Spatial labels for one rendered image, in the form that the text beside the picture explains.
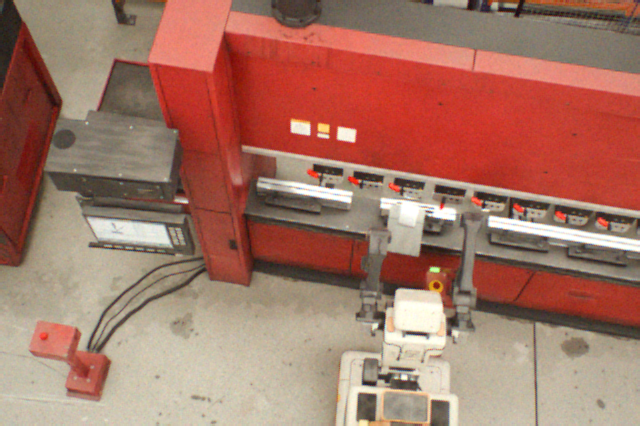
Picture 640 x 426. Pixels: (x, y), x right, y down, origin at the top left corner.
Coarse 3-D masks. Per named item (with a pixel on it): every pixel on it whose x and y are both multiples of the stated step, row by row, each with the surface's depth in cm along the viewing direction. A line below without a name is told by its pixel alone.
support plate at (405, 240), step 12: (396, 216) 432; (420, 216) 432; (396, 228) 429; (408, 228) 429; (420, 228) 429; (396, 240) 426; (408, 240) 426; (420, 240) 426; (396, 252) 423; (408, 252) 423
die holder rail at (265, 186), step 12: (264, 180) 442; (276, 180) 443; (264, 192) 446; (276, 192) 449; (288, 192) 441; (300, 192) 440; (312, 192) 440; (324, 192) 440; (336, 192) 440; (348, 192) 440; (324, 204) 446; (336, 204) 444; (348, 204) 447
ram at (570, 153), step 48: (240, 96) 363; (288, 96) 356; (336, 96) 349; (384, 96) 343; (432, 96) 337; (480, 96) 331; (288, 144) 393; (336, 144) 385; (384, 144) 377; (432, 144) 370; (480, 144) 363; (528, 144) 356; (576, 144) 350; (624, 144) 343; (528, 192) 393; (576, 192) 385; (624, 192) 378
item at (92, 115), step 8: (88, 112) 373; (96, 112) 373; (104, 112) 373; (88, 120) 371; (96, 120) 371; (104, 120) 372; (112, 120) 372; (120, 120) 372; (128, 120) 372; (136, 120) 372; (144, 120) 372; (152, 120) 372
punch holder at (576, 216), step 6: (558, 204) 406; (558, 210) 404; (564, 210) 402; (570, 210) 401; (576, 210) 400; (582, 210) 399; (588, 210) 398; (570, 216) 406; (576, 216) 405; (582, 216) 404; (588, 216) 403; (564, 222) 412; (570, 222) 411; (576, 222) 410; (582, 222) 409
